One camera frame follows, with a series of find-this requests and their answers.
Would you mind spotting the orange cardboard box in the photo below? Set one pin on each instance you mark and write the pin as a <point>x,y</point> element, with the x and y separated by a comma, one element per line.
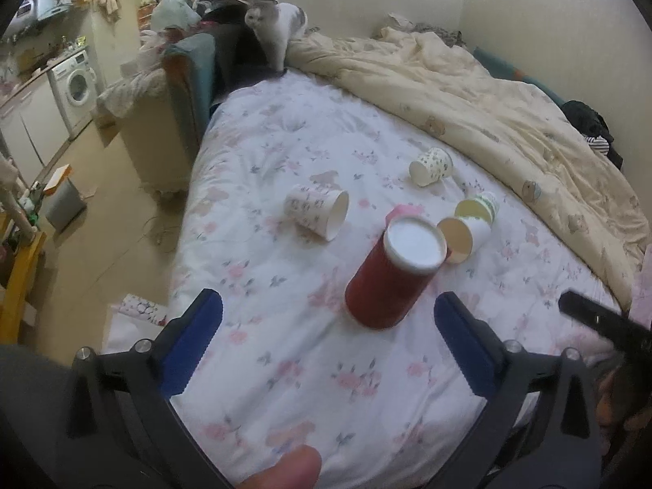
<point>57,178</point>

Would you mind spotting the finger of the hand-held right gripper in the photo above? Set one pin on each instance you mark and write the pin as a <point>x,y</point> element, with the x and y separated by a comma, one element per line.
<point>603,322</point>

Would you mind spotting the white plastic bag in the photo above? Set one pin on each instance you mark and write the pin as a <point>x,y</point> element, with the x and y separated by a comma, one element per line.
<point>175,10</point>

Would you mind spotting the white floral paper cup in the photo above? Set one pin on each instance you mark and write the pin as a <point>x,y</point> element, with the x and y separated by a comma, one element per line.
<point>313,209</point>

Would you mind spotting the yellow wooden stool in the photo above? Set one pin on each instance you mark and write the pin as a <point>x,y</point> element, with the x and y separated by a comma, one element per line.
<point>23,275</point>

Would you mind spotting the white washing machine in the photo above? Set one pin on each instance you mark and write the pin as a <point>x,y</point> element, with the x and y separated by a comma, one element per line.
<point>76,86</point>

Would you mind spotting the pink paper cup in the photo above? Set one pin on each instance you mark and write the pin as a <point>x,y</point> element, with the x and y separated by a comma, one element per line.
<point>405,210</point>

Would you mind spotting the white grey cat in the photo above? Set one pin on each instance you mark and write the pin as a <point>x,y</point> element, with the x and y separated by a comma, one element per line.
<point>277,28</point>

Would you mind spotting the beige duvet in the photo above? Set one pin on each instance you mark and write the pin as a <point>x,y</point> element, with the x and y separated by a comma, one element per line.
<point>489,127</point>

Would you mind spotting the red paper cup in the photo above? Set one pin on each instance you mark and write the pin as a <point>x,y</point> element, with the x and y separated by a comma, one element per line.
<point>389,275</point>

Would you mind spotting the grey waste bin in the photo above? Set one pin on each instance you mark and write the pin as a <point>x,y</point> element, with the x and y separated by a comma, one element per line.
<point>63,206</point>

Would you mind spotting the person's left hand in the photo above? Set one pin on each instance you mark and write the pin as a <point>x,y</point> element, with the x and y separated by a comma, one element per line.
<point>285,471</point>

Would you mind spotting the green paper cup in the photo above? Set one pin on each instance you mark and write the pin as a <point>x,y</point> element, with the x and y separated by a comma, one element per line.
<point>479,208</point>

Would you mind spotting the teal pillow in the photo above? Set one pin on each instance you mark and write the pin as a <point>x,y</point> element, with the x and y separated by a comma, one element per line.
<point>529,79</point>

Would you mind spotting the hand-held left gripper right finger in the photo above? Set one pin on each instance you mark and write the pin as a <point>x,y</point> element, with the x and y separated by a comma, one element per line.
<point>466,347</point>

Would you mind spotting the grey patterned cloth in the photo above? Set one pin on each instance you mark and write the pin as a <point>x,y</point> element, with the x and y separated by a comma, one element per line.
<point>438,34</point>

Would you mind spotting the white paw print paper cup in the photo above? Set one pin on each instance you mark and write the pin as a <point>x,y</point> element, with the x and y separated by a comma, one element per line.
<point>430,167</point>

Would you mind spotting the dark clothes pile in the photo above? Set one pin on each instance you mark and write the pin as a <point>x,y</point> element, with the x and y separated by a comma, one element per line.
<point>591,119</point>

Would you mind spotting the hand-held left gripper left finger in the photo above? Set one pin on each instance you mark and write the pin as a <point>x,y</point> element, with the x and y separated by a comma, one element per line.
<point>191,346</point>

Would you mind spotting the floral wrapping paper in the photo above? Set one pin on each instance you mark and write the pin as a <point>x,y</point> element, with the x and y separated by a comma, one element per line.
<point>140,308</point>

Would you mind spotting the teal armchair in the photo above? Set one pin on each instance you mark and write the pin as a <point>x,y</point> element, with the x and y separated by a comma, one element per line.
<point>191,81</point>

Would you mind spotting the range hood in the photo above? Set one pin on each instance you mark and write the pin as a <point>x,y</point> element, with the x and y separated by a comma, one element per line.
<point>38,2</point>

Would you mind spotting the white kitchen cabinet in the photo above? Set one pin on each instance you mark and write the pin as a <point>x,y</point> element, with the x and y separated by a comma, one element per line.
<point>30,127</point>

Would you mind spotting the white paper cup tan inside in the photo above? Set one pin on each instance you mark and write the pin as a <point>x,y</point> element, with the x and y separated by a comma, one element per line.
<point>463,238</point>

